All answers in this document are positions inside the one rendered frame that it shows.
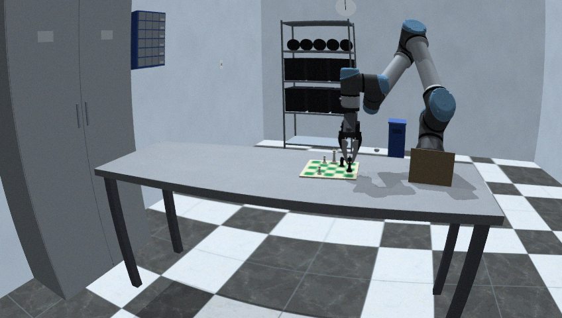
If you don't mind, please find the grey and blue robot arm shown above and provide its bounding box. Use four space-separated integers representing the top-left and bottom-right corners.
339 19 456 152

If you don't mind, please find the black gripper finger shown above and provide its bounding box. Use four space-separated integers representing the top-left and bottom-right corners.
351 132 362 165
338 131 348 164

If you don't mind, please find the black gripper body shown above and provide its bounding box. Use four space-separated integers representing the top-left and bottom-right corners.
340 106 360 140

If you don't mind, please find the green and cream chessboard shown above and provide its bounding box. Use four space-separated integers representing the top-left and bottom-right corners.
299 160 359 180

